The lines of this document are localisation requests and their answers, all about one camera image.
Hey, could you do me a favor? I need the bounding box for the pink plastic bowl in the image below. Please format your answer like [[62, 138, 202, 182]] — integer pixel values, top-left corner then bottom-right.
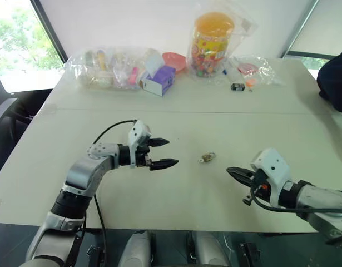
[[161, 52, 187, 75]]

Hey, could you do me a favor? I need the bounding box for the candy jar with orange lid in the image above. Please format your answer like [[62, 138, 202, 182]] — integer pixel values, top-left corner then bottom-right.
[[188, 11, 237, 79]]

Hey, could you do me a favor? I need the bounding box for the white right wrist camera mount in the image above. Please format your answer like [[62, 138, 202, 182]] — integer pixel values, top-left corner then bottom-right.
[[249, 147, 293, 209]]

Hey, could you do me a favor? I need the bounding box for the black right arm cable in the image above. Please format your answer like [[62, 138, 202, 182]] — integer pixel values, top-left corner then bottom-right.
[[250, 184, 342, 216]]

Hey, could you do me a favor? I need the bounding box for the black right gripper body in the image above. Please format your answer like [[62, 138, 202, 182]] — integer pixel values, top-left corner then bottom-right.
[[242, 169, 272, 207]]

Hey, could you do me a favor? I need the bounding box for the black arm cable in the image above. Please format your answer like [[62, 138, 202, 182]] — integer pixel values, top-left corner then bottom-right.
[[92, 119, 138, 267], [250, 184, 342, 216]]

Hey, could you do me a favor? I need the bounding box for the clear bag of toiletries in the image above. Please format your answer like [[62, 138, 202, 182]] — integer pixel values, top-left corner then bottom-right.
[[65, 46, 162, 91]]

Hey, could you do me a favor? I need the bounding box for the red and white packet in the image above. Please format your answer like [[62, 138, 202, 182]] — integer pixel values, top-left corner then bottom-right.
[[237, 62, 257, 76]]

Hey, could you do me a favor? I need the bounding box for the clear bag of small items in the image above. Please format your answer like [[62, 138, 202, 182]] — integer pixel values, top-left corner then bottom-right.
[[222, 55, 287, 88]]

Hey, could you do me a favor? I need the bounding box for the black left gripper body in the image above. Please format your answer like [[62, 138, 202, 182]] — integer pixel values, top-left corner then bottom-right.
[[136, 137, 154, 170]]

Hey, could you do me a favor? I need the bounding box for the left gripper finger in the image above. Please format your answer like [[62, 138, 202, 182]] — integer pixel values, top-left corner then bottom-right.
[[150, 137, 171, 148], [150, 158, 180, 171]]

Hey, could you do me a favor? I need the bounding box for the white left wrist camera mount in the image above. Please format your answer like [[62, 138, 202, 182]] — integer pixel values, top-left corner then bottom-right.
[[127, 120, 152, 169]]

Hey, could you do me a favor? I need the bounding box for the candy jar in bag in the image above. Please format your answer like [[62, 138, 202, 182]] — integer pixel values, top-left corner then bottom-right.
[[186, 0, 261, 82]]

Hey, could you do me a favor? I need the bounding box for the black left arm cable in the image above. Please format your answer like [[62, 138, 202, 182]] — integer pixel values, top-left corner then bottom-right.
[[92, 119, 138, 267]]

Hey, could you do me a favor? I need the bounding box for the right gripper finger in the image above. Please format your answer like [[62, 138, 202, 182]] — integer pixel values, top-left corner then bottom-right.
[[226, 166, 254, 179], [228, 170, 252, 186]]

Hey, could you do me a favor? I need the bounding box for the purple and white carton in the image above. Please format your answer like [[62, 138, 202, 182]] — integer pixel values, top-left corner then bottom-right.
[[139, 65, 176, 97]]

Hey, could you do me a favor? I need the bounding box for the grey chair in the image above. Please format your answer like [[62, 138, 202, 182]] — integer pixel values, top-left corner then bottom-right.
[[0, 96, 19, 127]]

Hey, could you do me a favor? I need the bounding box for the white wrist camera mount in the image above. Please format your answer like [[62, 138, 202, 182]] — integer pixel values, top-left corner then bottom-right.
[[249, 147, 293, 209], [127, 120, 152, 169]]

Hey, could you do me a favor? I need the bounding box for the dark window frame beam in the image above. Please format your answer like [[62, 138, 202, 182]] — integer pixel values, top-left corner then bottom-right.
[[281, 0, 320, 58], [29, 0, 69, 65]]

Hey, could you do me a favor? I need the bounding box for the grey rounded robot leg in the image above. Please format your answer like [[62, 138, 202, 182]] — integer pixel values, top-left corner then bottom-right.
[[192, 230, 230, 267], [122, 230, 155, 267]]

